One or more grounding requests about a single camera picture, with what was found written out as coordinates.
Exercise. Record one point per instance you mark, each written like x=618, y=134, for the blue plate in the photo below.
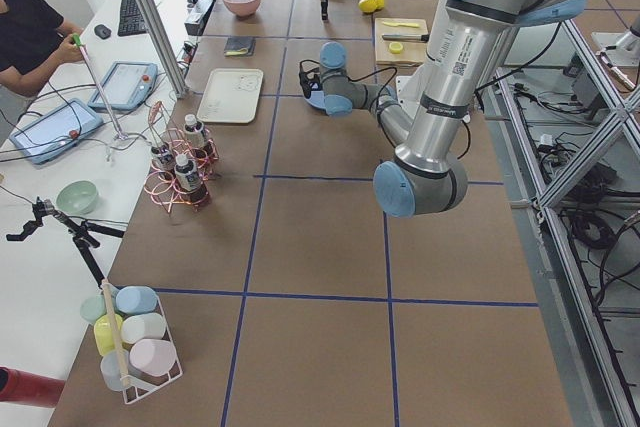
x=316, y=100

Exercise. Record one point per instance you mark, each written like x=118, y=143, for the yellow lemon front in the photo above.
x=368, y=6

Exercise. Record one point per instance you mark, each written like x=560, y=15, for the steel rod black cap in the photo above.
x=422, y=38

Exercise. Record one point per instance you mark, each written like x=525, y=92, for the grey yellow folded cloth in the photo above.
x=239, y=46

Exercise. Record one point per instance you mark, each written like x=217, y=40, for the cream bear tray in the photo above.
x=231, y=96

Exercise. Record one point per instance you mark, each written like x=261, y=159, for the wooden cutting board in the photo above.
x=414, y=52

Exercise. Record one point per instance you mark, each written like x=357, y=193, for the yellow plastic knife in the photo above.
x=401, y=24

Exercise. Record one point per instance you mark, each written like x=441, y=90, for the dark drink bottle right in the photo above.
x=194, y=132

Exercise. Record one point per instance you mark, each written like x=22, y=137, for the dark drink bottle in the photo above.
x=163, y=160
x=194, y=132
x=189, y=179

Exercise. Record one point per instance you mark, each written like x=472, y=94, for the dark drink bottle front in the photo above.
x=189, y=179

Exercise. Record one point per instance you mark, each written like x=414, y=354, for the dark drink bottle left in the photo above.
x=163, y=160

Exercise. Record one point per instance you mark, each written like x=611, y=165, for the teach pendant far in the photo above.
x=128, y=84

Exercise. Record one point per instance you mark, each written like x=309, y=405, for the teach pendant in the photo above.
x=56, y=132
x=128, y=84

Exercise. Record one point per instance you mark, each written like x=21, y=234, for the black keyboard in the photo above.
x=131, y=21

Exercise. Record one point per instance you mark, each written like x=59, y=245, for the computer mouse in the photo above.
x=102, y=31

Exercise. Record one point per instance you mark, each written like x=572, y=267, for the green bowl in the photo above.
x=77, y=198

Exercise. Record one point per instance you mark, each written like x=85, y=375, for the teach pendant near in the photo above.
x=56, y=132

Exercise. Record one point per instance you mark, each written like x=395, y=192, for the seated person black shirt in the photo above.
x=35, y=41

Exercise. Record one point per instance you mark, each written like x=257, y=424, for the blue cup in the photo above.
x=134, y=300

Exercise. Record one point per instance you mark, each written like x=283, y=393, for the white cup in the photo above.
x=143, y=326

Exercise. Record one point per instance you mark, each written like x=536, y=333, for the pink cup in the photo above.
x=154, y=357

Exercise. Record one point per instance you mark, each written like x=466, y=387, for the yellow cup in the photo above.
x=103, y=335

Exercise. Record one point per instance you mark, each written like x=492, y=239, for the red cylinder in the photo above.
x=26, y=388

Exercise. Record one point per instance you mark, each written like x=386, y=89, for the aluminium frame post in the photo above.
x=163, y=46

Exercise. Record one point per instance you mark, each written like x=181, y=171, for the copper wire bottle rack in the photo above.
x=165, y=193

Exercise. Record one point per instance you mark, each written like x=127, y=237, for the white wire cup rack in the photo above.
x=116, y=369

